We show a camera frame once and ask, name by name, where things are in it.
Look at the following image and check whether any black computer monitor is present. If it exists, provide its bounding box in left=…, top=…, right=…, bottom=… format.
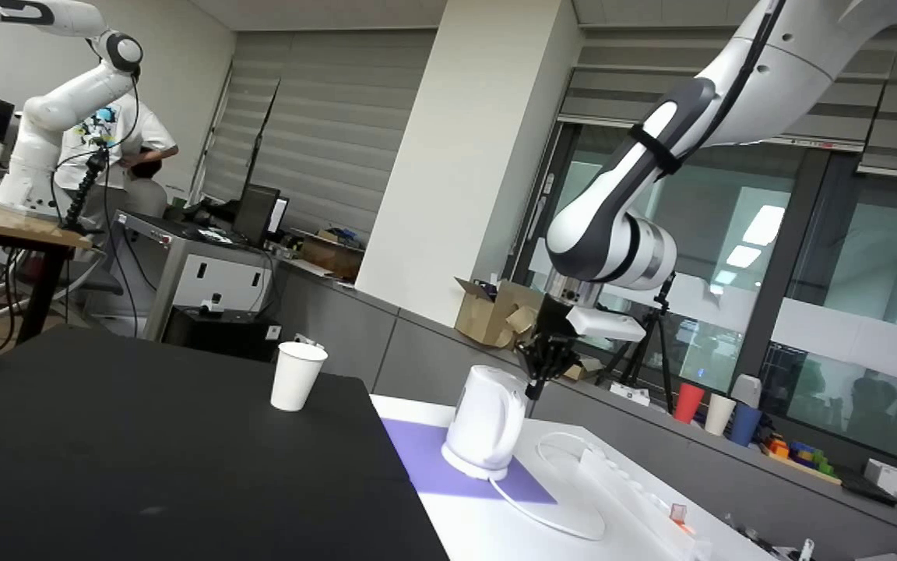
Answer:
left=232, top=182, right=288, bottom=250

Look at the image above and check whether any white paper cup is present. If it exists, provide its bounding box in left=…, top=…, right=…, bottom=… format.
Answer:
left=269, top=336, right=332, bottom=418

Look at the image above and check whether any black tripod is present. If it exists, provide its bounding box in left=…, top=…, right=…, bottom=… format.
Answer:
left=609, top=270, right=683, bottom=415

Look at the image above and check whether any white plastic cup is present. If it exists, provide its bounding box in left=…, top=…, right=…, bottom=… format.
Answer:
left=701, top=390, right=742, bottom=439

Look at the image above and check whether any white electric kettle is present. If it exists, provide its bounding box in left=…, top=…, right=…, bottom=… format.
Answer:
left=439, top=361, right=533, bottom=484

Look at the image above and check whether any purple mat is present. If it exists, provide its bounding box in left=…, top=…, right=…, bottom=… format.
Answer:
left=378, top=415, right=560, bottom=513

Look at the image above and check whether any white kettle cable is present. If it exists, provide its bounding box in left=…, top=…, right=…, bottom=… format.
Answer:
left=485, top=428, right=612, bottom=546

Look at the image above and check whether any red cup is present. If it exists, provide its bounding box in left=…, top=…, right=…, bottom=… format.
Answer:
left=669, top=382, right=708, bottom=428

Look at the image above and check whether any gray cabinet with white panel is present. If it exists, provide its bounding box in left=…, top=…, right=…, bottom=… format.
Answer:
left=115, top=211, right=277, bottom=345

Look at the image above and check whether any open cardboard box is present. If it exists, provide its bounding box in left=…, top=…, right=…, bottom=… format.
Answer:
left=453, top=275, right=549, bottom=353

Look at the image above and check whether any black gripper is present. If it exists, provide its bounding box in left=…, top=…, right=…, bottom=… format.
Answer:
left=522, top=295, right=586, bottom=407

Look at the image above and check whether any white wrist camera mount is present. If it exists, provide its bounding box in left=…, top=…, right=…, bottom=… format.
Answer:
left=568, top=307, right=648, bottom=345

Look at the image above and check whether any white power strip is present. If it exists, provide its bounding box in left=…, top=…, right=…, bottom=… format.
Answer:
left=577, top=442, right=753, bottom=561

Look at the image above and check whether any wooden table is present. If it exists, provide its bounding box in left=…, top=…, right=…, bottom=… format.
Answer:
left=0, top=182, right=94, bottom=353

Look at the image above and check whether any person in white shirt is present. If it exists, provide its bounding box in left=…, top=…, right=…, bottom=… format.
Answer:
left=53, top=96, right=182, bottom=201

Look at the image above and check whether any blue cup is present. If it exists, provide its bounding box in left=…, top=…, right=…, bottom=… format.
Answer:
left=726, top=398, right=765, bottom=451

